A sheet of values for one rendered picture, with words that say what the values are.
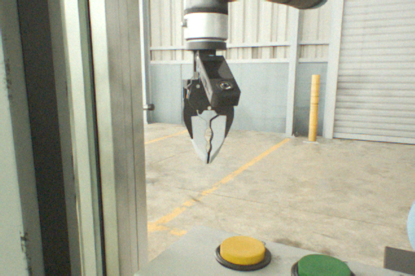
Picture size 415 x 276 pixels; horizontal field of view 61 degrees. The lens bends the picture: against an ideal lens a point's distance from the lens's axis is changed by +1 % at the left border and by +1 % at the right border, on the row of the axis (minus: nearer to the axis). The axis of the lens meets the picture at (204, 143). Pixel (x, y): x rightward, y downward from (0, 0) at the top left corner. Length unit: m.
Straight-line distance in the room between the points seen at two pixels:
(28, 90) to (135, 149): 0.14
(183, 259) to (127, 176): 0.09
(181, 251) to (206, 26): 0.37
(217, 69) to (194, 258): 0.33
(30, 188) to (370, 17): 5.75
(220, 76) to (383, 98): 5.33
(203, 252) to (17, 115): 0.20
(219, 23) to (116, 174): 0.36
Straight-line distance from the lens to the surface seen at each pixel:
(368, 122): 5.88
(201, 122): 0.60
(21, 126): 0.21
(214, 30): 0.59
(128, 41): 0.32
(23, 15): 0.22
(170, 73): 7.07
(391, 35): 5.84
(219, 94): 0.51
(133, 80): 0.32
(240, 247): 0.33
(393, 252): 0.73
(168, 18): 7.17
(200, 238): 0.36
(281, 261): 0.33
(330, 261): 0.32
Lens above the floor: 1.06
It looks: 12 degrees down
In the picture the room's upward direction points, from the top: straight up
